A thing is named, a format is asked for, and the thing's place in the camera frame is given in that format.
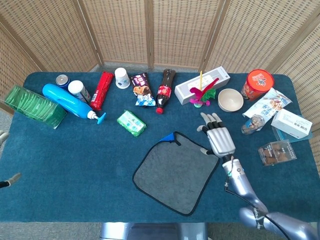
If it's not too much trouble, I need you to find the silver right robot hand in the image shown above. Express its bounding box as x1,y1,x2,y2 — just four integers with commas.
196,112,236,159

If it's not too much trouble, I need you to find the black grey left robot hand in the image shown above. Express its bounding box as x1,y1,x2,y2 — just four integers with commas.
0,129,22,190

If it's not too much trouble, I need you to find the grey and blue cloth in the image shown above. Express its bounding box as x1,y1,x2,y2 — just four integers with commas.
131,131,221,217

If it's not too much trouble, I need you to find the clear jar of nuts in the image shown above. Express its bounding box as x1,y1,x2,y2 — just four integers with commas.
240,114,266,136

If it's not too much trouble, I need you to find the beige bowl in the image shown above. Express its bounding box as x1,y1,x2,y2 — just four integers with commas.
217,88,245,114

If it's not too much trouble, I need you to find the colourful feather shuttlecock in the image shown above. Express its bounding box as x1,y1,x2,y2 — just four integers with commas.
189,70,220,109

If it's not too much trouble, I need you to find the clear box of cookies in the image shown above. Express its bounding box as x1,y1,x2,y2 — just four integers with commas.
257,139,298,167

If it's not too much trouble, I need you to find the clear blue flat case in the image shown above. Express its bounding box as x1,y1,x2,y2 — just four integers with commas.
271,124,313,144

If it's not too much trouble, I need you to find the white blue snack bag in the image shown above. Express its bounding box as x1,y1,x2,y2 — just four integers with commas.
242,87,293,126

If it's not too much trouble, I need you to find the long white cardboard box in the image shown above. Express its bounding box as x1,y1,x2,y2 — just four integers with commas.
174,65,231,106

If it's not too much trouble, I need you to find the orange round snack tub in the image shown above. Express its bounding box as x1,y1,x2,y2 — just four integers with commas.
240,69,275,102

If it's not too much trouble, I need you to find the small white cardboard box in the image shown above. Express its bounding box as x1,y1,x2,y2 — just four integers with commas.
270,108,313,140

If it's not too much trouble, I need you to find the red-capped cola bottle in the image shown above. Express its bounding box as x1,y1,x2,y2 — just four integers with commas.
155,68,177,115

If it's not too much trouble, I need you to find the green clear tea box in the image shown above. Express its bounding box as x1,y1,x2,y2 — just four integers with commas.
3,84,68,130

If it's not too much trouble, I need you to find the green wet wipes pack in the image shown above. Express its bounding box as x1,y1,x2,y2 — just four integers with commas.
116,109,148,138

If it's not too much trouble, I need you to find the blue pump detergent bottle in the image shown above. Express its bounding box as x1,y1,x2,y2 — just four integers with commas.
41,83,107,125

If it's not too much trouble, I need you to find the brown chocolate snack bag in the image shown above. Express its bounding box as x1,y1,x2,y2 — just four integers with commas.
130,72,157,108

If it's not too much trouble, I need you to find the white-lidded green white canister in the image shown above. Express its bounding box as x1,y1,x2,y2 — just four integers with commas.
67,80,92,105

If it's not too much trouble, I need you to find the blue soda can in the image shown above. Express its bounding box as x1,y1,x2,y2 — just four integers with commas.
55,74,70,91

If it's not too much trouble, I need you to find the white flowered paper cup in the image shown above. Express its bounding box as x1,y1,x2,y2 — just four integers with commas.
114,67,131,90

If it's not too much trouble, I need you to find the grey blue robot torso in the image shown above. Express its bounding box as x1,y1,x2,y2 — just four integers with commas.
99,221,208,240

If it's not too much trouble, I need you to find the red biscuit packet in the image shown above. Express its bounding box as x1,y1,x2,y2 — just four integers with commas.
89,71,115,112

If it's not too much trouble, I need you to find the woven rattan folding screen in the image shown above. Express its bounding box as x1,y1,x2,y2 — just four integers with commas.
0,0,320,173

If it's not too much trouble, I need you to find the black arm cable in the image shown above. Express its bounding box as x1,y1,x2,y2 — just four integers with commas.
224,159,291,240

